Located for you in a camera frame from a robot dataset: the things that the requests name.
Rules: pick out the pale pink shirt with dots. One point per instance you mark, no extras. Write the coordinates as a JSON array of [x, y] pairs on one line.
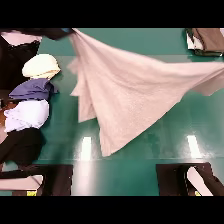
[[133, 90]]

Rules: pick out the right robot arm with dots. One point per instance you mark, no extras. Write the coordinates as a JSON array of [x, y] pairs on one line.
[[168, 180]]

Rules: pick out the blue garment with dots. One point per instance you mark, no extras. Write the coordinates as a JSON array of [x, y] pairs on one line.
[[31, 90]]

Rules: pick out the white garment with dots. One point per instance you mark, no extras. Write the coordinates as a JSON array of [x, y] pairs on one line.
[[195, 43], [28, 115]]

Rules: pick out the cream garment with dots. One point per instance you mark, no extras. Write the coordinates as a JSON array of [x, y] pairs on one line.
[[40, 66]]

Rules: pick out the black garment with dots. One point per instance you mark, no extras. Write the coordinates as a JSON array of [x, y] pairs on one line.
[[21, 146], [15, 65]]

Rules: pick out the brown garment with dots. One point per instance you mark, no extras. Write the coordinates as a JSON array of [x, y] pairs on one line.
[[210, 39]]

